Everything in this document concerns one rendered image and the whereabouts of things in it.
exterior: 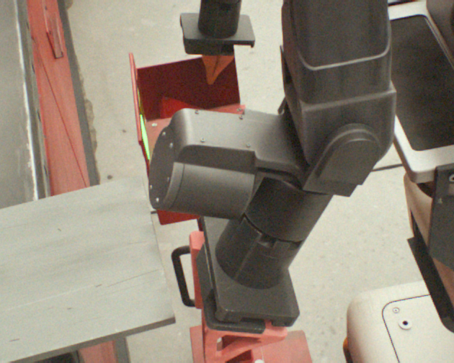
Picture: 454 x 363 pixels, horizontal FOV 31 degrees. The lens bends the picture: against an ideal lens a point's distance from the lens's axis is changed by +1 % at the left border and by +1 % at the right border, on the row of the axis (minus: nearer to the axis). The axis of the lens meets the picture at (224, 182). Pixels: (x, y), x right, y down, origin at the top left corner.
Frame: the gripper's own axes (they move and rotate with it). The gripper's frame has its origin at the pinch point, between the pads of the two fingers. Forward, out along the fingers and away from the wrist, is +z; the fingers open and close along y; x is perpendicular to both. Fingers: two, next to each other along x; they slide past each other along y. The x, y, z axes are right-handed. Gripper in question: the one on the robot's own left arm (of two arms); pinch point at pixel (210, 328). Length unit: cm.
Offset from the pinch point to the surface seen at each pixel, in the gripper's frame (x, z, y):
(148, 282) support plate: -4.4, 1.8, -5.8
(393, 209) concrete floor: 88, 67, -92
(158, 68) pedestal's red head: 7, 18, -62
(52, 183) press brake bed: -7, 30, -46
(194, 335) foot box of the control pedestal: 34, 81, -58
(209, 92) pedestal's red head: 17, 21, -62
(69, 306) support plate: -10.7, 5.0, -4.9
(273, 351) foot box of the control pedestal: 48, 74, -51
